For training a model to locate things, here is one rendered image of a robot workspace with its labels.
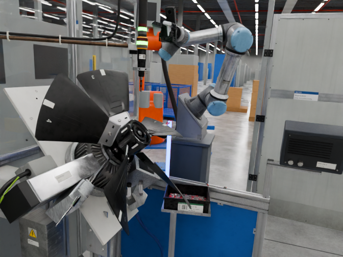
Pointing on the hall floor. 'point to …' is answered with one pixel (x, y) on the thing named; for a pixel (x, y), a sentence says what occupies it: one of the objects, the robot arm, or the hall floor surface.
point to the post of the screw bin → (172, 234)
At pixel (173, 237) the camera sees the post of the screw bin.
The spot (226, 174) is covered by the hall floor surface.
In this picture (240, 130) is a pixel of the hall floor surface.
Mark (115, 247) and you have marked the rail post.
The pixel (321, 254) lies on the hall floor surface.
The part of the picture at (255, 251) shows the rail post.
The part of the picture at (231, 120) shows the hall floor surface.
